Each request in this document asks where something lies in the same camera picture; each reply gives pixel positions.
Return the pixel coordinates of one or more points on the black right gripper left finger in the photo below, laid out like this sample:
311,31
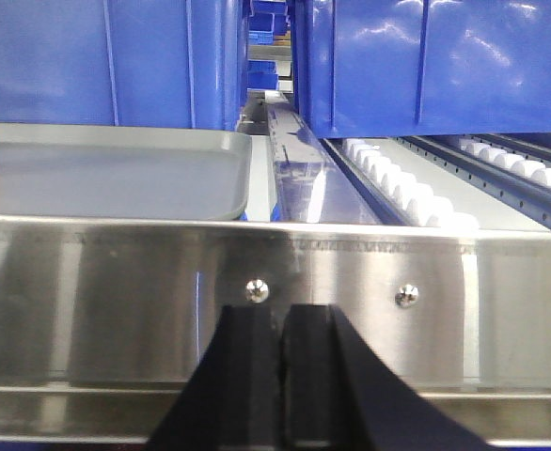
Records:
232,401

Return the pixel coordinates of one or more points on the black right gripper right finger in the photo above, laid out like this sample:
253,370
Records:
339,395

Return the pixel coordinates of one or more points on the white roller track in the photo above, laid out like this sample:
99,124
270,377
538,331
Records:
396,173
522,165

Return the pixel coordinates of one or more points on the grey plastic tray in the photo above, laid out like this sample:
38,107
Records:
123,172

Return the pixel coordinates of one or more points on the blue bin upper right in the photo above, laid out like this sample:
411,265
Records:
396,68

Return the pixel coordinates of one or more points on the blue bin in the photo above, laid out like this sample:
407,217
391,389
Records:
396,68
176,64

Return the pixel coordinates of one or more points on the blue bin upper left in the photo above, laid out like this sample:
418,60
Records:
176,64

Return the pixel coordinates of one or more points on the stainless steel shelf rail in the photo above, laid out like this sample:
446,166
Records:
103,322

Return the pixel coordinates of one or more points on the steel divider guide rail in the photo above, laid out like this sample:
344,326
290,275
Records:
310,187

